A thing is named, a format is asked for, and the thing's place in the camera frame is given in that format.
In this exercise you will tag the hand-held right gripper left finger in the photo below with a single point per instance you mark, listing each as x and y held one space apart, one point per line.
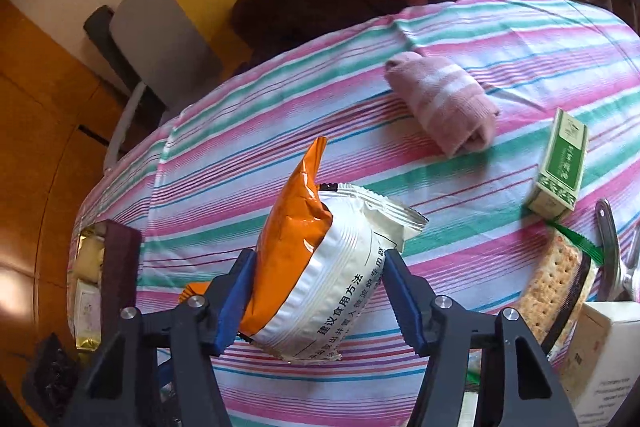
232 302

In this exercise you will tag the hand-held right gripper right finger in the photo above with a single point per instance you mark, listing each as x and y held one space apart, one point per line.
405 307

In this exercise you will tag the orange and white snack bag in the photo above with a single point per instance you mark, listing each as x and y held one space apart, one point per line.
320 267

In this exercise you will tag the dark maroon storage box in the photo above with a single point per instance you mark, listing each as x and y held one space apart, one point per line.
120 267

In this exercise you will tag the pink striped sock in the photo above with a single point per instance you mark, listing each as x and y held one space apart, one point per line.
440 97

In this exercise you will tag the small green and cream box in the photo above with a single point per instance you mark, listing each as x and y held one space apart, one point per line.
562 162

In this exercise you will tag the white patterned packet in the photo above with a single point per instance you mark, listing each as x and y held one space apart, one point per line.
87 307

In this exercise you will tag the cracker packet with green ribbon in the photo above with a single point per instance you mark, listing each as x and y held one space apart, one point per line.
550 277

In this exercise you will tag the dark cloth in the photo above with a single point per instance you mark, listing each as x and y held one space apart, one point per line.
50 372

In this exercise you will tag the white cardboard box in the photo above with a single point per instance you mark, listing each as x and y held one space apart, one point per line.
600 357

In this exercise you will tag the striped tablecloth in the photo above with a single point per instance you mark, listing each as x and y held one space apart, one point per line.
300 107

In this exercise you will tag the white metal tube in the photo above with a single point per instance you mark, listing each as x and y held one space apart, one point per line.
125 117

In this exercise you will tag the metal hand tool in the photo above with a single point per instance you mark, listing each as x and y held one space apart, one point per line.
612 252

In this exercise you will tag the grey floor mat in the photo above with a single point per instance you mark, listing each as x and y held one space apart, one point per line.
160 32

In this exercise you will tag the black chair armrest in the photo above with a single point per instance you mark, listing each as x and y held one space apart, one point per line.
100 27

